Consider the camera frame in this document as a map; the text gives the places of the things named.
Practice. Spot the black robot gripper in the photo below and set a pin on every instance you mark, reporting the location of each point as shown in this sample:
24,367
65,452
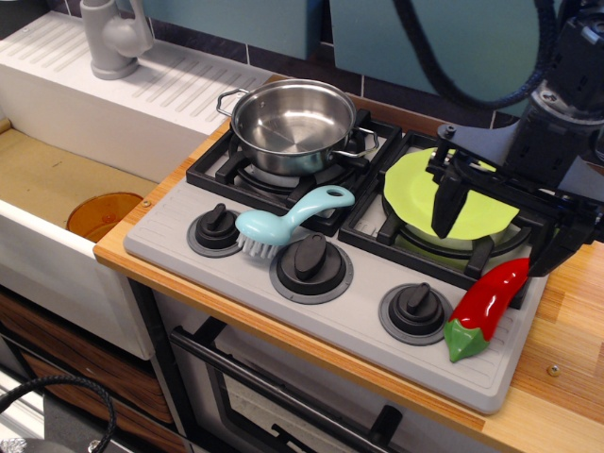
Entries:
538,169

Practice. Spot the red toy chili pepper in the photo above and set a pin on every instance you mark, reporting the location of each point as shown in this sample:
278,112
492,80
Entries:
472,324

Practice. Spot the light blue dish brush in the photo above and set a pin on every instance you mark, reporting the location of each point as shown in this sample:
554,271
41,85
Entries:
262,233

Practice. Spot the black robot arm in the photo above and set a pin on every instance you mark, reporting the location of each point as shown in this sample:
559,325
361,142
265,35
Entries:
571,94

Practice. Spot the light green plate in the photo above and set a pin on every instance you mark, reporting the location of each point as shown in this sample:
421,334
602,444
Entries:
441,211

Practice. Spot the black right stove knob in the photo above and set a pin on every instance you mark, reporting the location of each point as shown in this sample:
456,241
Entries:
415,314

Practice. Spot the black stove knob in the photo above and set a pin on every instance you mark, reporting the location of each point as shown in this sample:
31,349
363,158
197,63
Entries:
415,314
311,271
213,234

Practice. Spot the grey toy stove top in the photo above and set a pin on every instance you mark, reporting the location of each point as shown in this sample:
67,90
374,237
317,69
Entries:
349,322

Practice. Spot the black middle stove knob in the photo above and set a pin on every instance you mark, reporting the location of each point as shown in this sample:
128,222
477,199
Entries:
311,271

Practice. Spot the stainless steel pot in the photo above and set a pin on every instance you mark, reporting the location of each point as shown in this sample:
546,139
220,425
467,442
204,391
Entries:
296,127

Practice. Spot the black left stove knob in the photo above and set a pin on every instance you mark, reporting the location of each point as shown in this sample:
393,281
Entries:
213,234

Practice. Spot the black right burner grate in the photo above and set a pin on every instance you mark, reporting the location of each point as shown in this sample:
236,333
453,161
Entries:
373,226

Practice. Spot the black burner grate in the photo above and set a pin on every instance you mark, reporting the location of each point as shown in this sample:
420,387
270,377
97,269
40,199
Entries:
373,226
226,172

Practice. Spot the black left burner grate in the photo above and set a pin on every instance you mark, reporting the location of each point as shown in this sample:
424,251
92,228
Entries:
226,172

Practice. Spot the orange sink drain plug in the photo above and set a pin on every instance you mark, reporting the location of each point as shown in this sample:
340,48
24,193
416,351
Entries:
97,216

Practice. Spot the grey toy faucet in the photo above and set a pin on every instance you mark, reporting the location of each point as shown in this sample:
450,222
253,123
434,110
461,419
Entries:
115,42

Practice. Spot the white toy sink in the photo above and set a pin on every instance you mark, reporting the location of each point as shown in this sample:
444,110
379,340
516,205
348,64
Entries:
68,136

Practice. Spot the wooden drawer front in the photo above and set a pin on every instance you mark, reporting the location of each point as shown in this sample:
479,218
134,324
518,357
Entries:
47,345

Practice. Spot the black oven door handle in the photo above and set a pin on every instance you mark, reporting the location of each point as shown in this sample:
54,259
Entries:
200,346

